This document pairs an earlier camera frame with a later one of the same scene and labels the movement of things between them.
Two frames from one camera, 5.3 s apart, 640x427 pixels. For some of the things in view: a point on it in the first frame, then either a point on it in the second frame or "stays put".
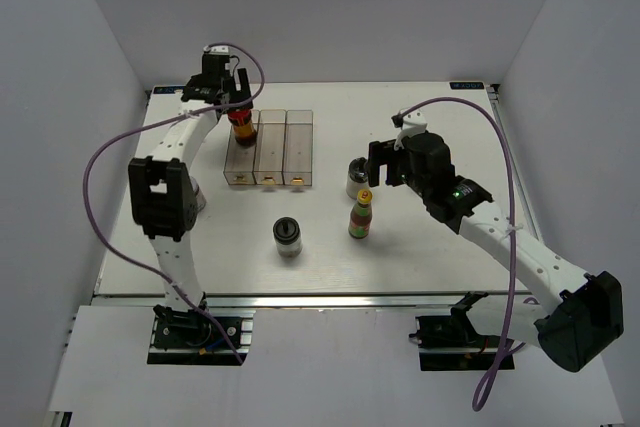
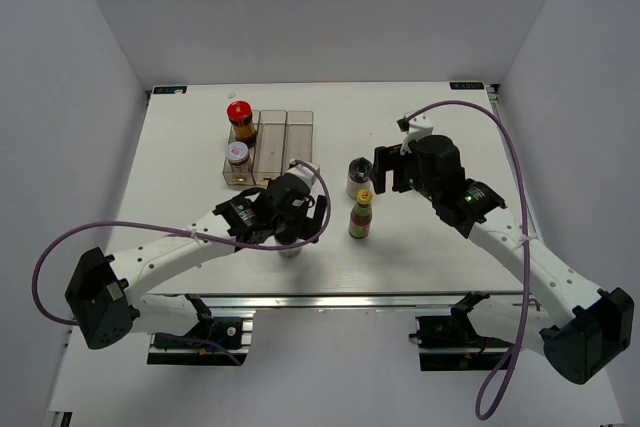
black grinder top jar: [358, 178] stays put
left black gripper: [242, 85] -> [305, 228]
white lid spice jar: [201, 200] -> [238, 159]
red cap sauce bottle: [243, 129] stays put
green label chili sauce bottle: [361, 215] stays put
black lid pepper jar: [287, 234] stays put
